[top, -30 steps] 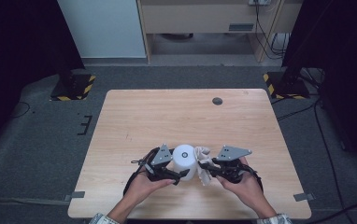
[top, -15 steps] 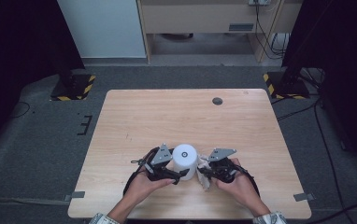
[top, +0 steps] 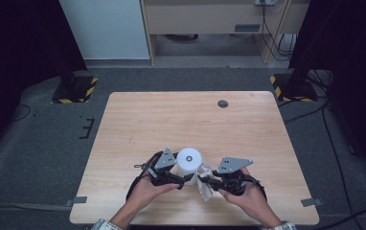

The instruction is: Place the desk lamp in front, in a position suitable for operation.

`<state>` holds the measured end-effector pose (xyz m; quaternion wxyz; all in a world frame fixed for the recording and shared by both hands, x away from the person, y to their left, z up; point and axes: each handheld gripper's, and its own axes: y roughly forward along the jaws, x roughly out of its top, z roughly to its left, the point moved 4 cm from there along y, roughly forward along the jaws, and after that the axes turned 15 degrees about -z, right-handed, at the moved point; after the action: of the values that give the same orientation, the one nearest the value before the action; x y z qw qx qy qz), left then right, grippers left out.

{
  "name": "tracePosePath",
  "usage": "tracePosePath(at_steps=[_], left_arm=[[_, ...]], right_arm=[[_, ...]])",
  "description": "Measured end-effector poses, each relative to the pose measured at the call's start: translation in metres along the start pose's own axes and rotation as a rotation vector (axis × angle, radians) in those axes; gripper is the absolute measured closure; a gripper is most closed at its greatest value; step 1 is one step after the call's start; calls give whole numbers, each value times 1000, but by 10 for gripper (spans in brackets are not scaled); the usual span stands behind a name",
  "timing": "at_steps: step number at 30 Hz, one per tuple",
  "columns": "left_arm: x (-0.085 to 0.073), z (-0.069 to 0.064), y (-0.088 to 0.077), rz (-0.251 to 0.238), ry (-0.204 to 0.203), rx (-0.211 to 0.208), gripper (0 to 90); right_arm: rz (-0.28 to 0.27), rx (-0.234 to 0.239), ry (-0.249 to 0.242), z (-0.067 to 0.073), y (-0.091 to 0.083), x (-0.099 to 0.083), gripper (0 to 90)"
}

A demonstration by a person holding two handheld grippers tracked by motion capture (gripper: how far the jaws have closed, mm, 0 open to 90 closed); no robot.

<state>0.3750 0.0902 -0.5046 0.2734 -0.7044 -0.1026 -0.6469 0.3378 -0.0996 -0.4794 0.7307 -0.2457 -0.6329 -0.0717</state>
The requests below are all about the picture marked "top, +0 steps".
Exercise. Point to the dark round table grommet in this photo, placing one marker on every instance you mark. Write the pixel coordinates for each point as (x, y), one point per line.
(223, 103)

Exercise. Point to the beige wooden desk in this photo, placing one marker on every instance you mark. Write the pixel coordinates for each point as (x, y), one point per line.
(203, 19)

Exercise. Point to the person's right hand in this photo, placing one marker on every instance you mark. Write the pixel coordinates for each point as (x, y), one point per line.
(248, 202)

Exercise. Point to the black yellow striped stand base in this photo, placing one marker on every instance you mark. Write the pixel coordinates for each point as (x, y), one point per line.
(294, 89)
(75, 91)

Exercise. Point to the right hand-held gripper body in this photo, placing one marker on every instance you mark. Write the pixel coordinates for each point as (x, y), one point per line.
(233, 166)

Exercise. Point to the grey label on desk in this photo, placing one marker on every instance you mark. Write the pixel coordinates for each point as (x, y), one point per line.
(247, 28)

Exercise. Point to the person's left hand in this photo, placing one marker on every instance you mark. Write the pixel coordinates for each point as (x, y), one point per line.
(149, 193)

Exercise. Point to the white cabinet panel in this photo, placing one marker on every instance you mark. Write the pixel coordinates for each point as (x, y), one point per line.
(107, 28)

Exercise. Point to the white cylindrical cup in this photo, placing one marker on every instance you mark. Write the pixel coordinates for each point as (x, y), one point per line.
(189, 164)

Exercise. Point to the white cloth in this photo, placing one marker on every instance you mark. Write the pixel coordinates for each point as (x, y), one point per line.
(206, 191)

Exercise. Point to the grey tape strip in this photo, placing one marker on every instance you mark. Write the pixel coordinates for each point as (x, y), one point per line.
(311, 202)
(76, 201)

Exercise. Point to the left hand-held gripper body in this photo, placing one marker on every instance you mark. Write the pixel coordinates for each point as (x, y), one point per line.
(163, 161)

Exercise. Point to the white power strip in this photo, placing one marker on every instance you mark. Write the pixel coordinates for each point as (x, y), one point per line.
(265, 2)

